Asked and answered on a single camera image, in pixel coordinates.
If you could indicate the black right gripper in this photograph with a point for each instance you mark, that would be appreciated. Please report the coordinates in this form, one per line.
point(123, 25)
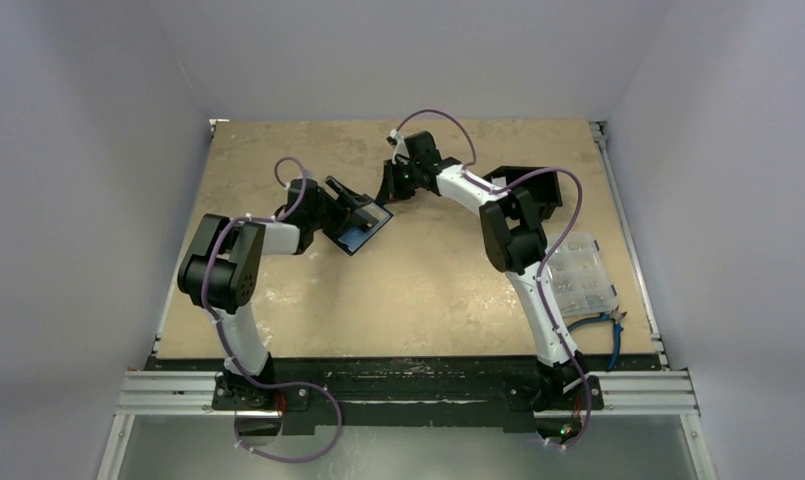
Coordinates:
point(389, 180)

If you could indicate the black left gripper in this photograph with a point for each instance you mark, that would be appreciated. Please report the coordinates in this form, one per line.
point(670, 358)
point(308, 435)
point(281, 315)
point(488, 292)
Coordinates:
point(341, 213)

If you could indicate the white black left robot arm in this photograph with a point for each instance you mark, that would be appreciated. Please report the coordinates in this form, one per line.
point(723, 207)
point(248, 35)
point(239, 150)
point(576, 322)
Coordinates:
point(220, 270)

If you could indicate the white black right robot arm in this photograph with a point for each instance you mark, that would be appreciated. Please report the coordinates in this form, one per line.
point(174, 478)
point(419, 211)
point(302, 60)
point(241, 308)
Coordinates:
point(514, 241)

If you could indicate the black plastic bin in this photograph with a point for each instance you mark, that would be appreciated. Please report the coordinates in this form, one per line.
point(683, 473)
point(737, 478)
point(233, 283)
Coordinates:
point(544, 188)

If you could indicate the clear plastic screw box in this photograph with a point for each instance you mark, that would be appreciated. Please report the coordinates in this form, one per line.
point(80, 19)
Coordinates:
point(578, 277)

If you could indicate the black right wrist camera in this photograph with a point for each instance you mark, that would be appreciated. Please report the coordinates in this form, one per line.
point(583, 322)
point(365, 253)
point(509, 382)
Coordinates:
point(419, 148)

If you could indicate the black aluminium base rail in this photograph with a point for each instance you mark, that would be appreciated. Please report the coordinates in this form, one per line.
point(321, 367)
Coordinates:
point(454, 392)

